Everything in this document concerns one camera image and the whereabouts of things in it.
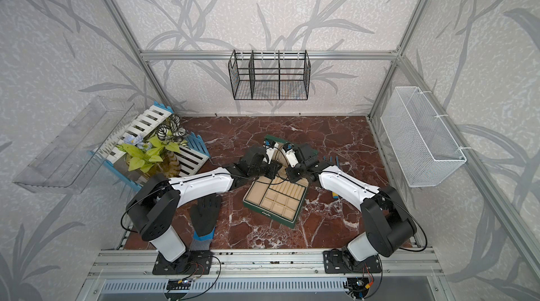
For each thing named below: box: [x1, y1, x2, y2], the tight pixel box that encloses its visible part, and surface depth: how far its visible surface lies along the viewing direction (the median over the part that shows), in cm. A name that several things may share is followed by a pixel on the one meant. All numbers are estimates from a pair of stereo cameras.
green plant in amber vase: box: [116, 113, 188, 178], surface depth 79 cm
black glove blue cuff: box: [189, 193, 222, 251], surface depth 81 cm
